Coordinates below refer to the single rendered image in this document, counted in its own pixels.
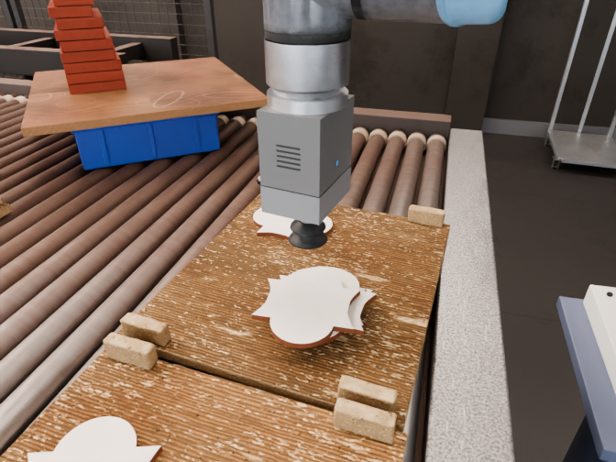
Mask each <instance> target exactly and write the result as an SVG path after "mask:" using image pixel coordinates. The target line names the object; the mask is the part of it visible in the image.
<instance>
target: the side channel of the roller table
mask: <svg viewBox="0 0 616 462"><path fill-rule="evenodd" d="M32 82H33V81H30V80H19V79H7V78H0V93H4V94H9V95H11V94H17V95H19V96H24V95H29V93H30V89H31V85H32ZM260 108H261V107H256V108H249V109H242V110H235V111H227V112H220V113H219V115H221V114H229V115H230V116H231V117H232V118H233V117H235V116H239V115H243V116H245V117H246V118H247V119H248V120H249V119H250V118H253V117H255V116H257V110H259V109H260ZM219 115H217V116H219ZM451 121H452V116H451V115H438V114H427V113H415V112H404V111H393V110H382V109H371V108H360V107H354V116H353V130H354V129H355V128H356V127H359V126H363V127H366V128H367V129H368V132H369V135H370V133H371V132H372V131H373V130H374V129H376V128H378V127H381V128H384V129H385V130H386V131H387V133H388V137H389V135H390V134H391V133H392V132H393V131H394V130H396V129H400V130H403V131H404V132H405V134H406V138H407V139H408V137H409V136H410V135H411V133H413V132H415V131H421V132H423V133H424V135H425V138H426V143H427V140H428V138H429V137H430V136H431V135H433V134H434V133H440V134H442V135H443V136H444V137H445V141H446V148H445V150H447V144H448V139H449V133H450V127H451ZM369 135H368V136H369Z"/></svg>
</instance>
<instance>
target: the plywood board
mask: <svg viewBox="0 0 616 462"><path fill-rule="evenodd" d="M122 67H123V69H122V70H123V74H124V77H125V81H126V89H123V90H113V91H104V92H95V93H77V94H70V90H69V87H68V83H67V79H66V73H65V70H57V71H37V72H35V74H34V78H33V82H32V85H31V89H30V93H29V97H28V100H27V107H26V111H25V114H24V118H23V122H22V126H21V131H22V134H23V137H32V136H39V135H47V134H54V133H61V132H69V131H75V130H83V129H90V128H98V127H111V126H119V125H126V124H134V123H140V122H148V121H155V120H162V119H170V118H177V117H185V116H198V115H205V114H212V113H220V112H227V111H235V110H242V109H249V108H256V107H263V106H265V105H267V104H268V100H267V96H266V95H265V94H264V93H262V92H261V91H259V90H258V89H257V88H255V87H254V86H253V85H251V84H250V83H249V82H247V81H246V80H244V79H243V78H242V77H241V76H239V75H238V74H237V73H235V72H234V71H232V70H231V69H230V68H228V67H227V66H226V65H224V63H223V62H221V61H220V60H218V59H217V58H216V57H210V58H199V59H188V60H167V61H156V62H145V63H134V64H123V65H122Z"/></svg>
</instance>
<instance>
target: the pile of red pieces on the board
mask: <svg viewBox="0 0 616 462"><path fill-rule="evenodd" d="M91 5H94V0H49V5H48V12H49V18H55V27H54V31H53V32H54V36H55V39H56V41H59V42H60V57H61V61H62V63H63V67H64V70H65V73H66V79H67V83H68V87H69V90H70V94H86V93H95V92H104V91H114V90H123V89H126V88H127V86H126V81H125V77H124V73H123V70H122V69H123V67H122V62H121V60H120V58H119V56H118V54H117V52H116V48H115V46H114V43H113V40H112V38H111V36H110V35H109V32H108V30H107V28H106V26H104V22H103V18H102V16H101V13H100V11H99V10H98V8H91Z"/></svg>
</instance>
